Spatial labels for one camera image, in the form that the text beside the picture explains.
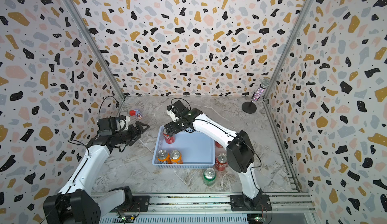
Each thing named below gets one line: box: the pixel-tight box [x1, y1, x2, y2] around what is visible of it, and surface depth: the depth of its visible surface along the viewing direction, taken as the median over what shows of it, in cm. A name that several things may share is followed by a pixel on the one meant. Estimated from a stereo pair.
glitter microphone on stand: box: [241, 78, 271, 114], surface depth 115 cm
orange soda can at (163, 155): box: [157, 149, 172, 164], surface depth 81 cm
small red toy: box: [129, 108, 143, 120], surface depth 108 cm
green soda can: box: [203, 166, 217, 187], surface depth 75 cm
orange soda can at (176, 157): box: [169, 149, 184, 164], surface depth 81 cm
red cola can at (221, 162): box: [215, 152, 228, 172], surface depth 80 cm
